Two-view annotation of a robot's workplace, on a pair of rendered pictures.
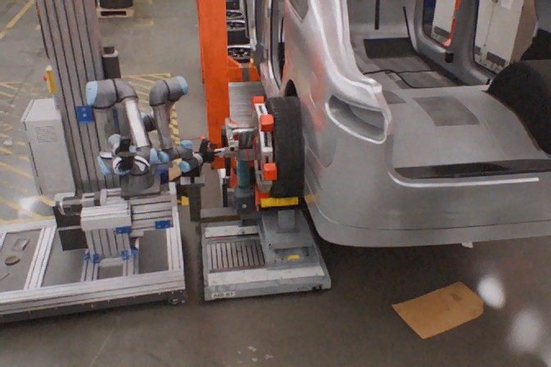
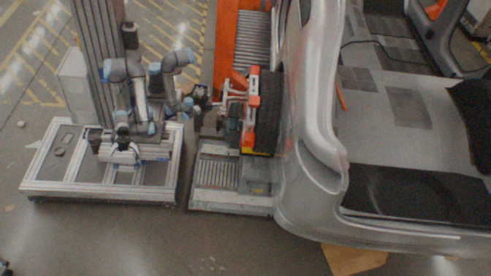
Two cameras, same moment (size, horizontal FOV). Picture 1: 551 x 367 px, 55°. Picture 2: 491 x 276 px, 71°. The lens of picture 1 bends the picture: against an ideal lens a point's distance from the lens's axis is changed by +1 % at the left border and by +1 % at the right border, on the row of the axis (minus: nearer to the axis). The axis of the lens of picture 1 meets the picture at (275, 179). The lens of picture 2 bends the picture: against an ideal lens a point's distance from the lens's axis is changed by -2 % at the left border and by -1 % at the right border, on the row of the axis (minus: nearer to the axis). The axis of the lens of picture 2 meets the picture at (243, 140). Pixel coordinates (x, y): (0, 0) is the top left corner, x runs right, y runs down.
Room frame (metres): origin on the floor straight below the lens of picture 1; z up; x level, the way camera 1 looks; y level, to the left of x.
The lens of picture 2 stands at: (1.03, -0.07, 2.76)
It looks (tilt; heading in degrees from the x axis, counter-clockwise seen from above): 48 degrees down; 5
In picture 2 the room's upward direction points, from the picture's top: 9 degrees clockwise
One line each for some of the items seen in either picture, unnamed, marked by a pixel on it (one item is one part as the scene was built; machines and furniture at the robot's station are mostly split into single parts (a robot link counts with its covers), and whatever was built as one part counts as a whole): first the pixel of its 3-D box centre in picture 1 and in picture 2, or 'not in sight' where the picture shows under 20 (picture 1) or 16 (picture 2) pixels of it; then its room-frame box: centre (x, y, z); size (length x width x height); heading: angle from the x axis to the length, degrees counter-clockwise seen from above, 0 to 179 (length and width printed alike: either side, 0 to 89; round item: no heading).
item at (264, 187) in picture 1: (261, 148); (249, 110); (3.10, 0.09, 0.85); 0.54 x 0.07 x 0.54; 9
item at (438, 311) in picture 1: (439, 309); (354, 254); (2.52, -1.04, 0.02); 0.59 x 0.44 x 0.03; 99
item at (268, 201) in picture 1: (279, 201); (256, 150); (3.00, -0.03, 0.51); 0.29 x 0.06 x 0.06; 99
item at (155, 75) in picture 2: (138, 124); (155, 71); (3.17, 0.89, 0.98); 0.13 x 0.12 x 0.14; 129
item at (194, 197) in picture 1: (194, 195); (199, 115); (3.58, 0.64, 0.21); 0.10 x 0.10 x 0.42; 9
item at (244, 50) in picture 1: (239, 60); not in sight; (6.63, 0.45, 0.39); 0.66 x 0.66 x 0.24
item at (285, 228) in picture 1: (286, 215); (261, 155); (3.13, -0.08, 0.32); 0.40 x 0.30 x 0.28; 9
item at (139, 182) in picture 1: (139, 176); (146, 126); (2.68, 0.79, 0.87); 0.15 x 0.15 x 0.10
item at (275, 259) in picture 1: (287, 241); (258, 171); (3.07, -0.09, 0.13); 0.50 x 0.36 x 0.10; 9
